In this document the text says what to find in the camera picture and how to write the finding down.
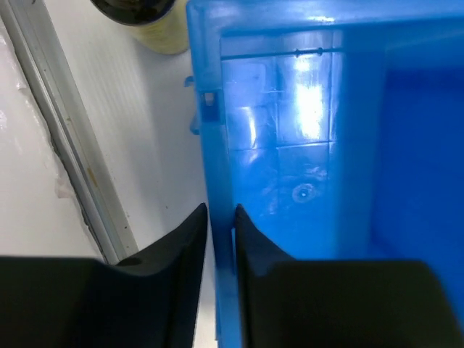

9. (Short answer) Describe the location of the amber bottle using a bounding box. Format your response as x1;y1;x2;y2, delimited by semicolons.
92;0;189;55

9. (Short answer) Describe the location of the blue plastic divided bin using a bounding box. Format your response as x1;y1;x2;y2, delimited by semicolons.
186;1;463;347

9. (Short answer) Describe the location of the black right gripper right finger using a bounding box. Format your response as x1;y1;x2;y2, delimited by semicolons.
234;206;453;347

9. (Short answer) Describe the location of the aluminium table edge rail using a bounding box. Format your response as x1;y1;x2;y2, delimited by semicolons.
1;1;138;264

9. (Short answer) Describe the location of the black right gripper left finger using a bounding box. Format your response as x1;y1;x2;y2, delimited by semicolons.
1;204;208;347

